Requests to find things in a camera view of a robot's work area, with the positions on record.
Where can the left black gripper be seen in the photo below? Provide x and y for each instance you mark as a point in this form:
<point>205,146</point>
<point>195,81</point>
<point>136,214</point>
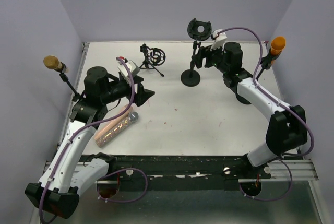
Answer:
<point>143,95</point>

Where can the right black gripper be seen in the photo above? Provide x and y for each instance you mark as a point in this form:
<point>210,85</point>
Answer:
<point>204,52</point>

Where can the silver glitter microphone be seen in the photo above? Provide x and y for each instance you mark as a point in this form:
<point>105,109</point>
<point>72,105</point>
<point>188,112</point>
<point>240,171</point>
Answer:
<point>111,134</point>

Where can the black round base shock stand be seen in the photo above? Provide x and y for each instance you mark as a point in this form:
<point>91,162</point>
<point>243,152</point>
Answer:
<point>199,31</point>

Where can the black tripod shock mount stand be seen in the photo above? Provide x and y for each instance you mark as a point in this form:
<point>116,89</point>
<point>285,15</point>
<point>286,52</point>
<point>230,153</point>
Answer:
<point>153,57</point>

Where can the pink microphone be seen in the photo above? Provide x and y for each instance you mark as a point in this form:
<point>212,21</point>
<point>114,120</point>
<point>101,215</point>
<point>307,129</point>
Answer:
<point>109,125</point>

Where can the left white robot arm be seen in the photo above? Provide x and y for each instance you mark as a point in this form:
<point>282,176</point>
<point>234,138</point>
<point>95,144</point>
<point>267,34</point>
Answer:
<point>59,189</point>

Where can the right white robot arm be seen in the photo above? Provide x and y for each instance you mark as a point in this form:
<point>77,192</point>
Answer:
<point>285,130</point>

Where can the left black round base stand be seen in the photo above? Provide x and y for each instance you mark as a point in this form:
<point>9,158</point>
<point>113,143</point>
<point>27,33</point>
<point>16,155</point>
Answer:
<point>65,79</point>

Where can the right black round base stand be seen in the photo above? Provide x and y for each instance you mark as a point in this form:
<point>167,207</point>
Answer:
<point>265,63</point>

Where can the orange microphone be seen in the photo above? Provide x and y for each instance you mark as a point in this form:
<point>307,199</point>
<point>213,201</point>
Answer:
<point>277,45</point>

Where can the gold microphone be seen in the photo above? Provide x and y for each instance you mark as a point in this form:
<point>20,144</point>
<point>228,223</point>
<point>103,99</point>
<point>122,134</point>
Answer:
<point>53,63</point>

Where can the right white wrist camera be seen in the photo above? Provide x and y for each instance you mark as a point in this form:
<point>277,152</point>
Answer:
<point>219,37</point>

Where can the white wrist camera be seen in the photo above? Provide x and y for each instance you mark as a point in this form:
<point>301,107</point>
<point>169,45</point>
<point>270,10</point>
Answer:
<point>122,68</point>
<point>219,37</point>

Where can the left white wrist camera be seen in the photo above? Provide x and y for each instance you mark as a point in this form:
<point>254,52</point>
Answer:
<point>122,68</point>

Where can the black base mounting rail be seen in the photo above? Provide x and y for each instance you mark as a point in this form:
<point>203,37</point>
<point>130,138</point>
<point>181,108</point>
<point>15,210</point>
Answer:
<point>176,164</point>

